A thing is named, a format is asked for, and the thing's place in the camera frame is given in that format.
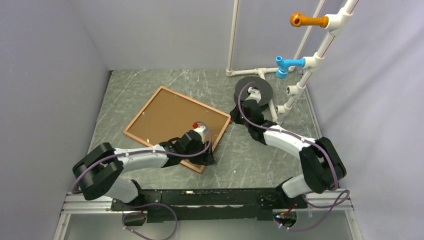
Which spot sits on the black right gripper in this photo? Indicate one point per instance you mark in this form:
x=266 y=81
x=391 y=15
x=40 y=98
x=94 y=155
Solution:
x=234 y=115

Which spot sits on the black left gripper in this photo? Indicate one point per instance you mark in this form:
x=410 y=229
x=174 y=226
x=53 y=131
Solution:
x=206 y=160

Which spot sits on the orange wooden picture frame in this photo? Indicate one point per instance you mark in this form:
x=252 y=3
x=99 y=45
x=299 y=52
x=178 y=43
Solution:
x=169 y=114

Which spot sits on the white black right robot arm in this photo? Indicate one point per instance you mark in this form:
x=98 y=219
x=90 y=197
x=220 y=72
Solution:
x=322 y=167

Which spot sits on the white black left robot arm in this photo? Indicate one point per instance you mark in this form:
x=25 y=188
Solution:
x=99 y=173

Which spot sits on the black filament spool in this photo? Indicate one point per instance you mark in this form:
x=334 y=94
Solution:
x=264 y=87

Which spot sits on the blue pipe peg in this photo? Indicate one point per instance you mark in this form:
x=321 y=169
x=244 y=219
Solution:
x=284 y=65

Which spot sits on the orange pipe peg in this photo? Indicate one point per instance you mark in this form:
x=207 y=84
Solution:
x=299 y=19

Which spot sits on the white pvc pipe rack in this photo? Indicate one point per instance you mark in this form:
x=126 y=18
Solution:
x=334 y=24

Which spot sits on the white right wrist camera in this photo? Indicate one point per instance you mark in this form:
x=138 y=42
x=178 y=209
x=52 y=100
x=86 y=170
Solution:
x=253 y=94

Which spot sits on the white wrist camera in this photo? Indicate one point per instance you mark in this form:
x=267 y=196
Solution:
x=253 y=94
x=203 y=131

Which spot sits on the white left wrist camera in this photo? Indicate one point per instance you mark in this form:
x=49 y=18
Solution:
x=203 y=131

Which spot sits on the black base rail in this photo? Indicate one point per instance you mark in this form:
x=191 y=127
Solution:
x=211 y=204

